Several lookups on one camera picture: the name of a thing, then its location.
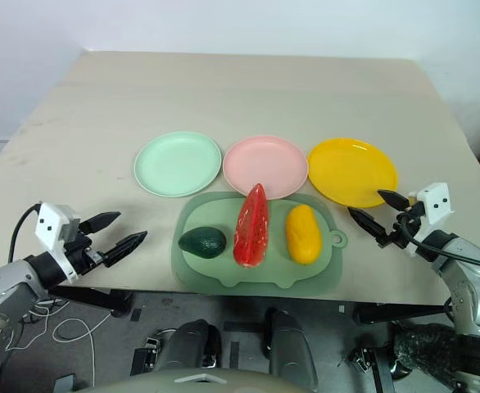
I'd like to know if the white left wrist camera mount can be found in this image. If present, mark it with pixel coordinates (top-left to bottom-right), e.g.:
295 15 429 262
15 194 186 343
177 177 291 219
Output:
34 201 81 284

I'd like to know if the dark speckled rounded shape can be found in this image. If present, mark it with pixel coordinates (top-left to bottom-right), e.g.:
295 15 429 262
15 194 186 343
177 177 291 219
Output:
392 322 471 376

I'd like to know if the white cord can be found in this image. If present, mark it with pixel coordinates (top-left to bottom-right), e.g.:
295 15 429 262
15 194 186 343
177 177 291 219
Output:
1 297 115 389

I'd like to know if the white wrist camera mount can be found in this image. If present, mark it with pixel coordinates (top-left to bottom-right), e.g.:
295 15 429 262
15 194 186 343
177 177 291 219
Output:
34 201 81 284
408 182 456 228

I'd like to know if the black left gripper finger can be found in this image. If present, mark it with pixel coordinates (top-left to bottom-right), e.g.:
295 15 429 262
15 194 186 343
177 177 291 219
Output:
79 211 122 236
101 231 148 269

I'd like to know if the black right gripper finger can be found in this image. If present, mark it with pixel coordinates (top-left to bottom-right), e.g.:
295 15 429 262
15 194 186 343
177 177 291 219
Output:
377 189 407 212
347 206 389 247

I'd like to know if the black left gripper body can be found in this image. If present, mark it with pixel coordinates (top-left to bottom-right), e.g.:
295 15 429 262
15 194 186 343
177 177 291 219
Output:
64 233 104 277

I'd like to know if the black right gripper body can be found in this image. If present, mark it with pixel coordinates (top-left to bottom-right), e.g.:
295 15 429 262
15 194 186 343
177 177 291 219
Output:
380 202 426 250

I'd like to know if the mint green plate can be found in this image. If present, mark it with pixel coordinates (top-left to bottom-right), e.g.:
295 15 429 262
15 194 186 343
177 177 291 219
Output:
134 130 223 197

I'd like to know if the dark grey rounded shape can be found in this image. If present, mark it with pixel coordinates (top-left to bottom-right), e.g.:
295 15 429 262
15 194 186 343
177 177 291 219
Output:
263 308 319 391
156 318 225 372

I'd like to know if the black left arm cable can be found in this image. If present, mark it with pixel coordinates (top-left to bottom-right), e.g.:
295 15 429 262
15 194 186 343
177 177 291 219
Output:
7 203 43 263

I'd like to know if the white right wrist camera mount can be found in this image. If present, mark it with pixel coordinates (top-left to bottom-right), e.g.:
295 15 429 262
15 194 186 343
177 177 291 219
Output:
408 182 456 228

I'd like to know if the green silicone mat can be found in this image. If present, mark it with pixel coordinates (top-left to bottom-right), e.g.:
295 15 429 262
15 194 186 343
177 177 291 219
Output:
170 191 349 296

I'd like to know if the yellow mango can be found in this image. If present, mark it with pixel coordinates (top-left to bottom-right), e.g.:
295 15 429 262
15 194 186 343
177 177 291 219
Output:
285 204 323 265

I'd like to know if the dark green avocado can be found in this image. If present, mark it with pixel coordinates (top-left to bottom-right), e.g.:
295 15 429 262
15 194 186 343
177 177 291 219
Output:
178 227 228 260

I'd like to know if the pink plate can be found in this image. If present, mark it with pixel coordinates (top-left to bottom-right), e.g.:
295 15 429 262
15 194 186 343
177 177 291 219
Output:
222 136 310 201

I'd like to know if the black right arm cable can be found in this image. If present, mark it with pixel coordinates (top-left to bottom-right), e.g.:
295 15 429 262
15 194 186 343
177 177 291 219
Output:
396 211 480 272

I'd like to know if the yellow plate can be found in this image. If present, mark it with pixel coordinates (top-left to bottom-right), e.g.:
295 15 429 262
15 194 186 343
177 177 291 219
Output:
307 138 400 210

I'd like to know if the red watermelon slice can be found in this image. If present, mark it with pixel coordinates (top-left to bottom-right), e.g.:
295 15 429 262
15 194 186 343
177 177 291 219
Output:
233 183 272 269

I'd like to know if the black table support bar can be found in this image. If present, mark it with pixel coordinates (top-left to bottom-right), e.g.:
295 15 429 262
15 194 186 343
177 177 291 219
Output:
48 284 134 320
351 304 456 328

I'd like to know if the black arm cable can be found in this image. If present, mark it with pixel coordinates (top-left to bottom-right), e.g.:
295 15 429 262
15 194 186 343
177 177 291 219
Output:
396 211 480 272
7 203 43 263

